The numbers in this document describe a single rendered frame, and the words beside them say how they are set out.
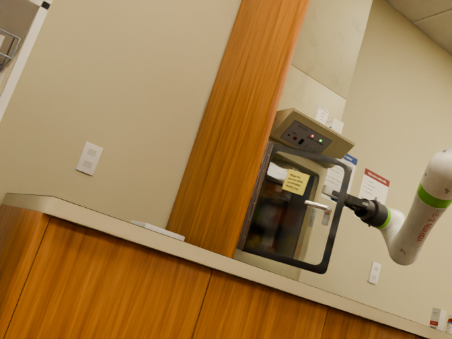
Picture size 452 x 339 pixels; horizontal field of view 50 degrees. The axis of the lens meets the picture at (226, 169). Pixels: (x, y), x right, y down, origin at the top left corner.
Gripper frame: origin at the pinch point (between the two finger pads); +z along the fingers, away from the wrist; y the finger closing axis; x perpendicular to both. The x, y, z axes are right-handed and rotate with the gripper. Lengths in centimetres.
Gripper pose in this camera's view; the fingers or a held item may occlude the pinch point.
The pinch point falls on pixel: (330, 192)
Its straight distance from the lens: 175.6
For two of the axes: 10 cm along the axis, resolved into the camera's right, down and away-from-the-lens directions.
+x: -2.9, 9.3, -2.2
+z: -8.0, -3.6, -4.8
